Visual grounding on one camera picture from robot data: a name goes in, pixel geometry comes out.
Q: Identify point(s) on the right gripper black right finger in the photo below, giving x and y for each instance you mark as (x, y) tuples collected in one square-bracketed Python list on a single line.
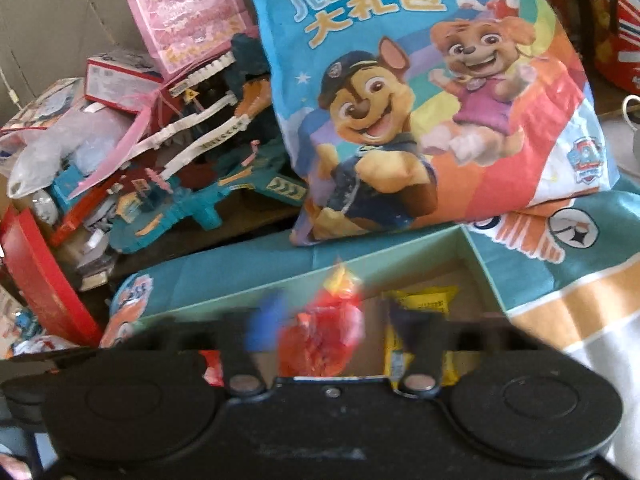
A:
[(425, 340)]

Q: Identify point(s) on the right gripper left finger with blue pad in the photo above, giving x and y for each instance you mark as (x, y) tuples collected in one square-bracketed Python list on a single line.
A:
[(245, 331)]

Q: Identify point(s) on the large yellow snack packet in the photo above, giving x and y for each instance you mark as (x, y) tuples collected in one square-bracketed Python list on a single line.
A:
[(410, 317)]

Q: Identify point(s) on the red orange snack packet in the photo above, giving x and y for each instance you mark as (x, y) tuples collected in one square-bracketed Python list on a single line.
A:
[(321, 339)]

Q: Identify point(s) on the mint green cardboard box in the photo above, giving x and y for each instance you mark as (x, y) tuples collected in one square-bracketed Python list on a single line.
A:
[(400, 279)]

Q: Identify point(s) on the teal toy track set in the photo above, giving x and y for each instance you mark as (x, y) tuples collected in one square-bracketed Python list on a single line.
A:
[(226, 139)]

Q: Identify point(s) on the red gift box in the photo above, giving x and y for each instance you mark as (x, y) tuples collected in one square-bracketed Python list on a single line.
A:
[(40, 279)]

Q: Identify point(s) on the Paw Patrol snack gift bag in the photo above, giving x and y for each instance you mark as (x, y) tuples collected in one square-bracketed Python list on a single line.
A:
[(400, 114)]

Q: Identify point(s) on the blue toy train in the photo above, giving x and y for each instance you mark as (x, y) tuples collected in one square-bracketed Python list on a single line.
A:
[(51, 204)]

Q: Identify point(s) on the clear plastic bag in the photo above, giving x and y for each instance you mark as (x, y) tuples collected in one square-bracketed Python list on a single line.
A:
[(83, 138)]

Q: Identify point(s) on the white pink cardboard box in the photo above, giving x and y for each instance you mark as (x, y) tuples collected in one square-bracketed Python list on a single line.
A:
[(121, 79)]

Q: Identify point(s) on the pink paper gift bag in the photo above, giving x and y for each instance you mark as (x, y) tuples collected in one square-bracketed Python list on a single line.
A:
[(182, 33)]

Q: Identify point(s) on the union jack red box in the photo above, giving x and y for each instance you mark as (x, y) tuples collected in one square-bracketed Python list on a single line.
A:
[(616, 42)]

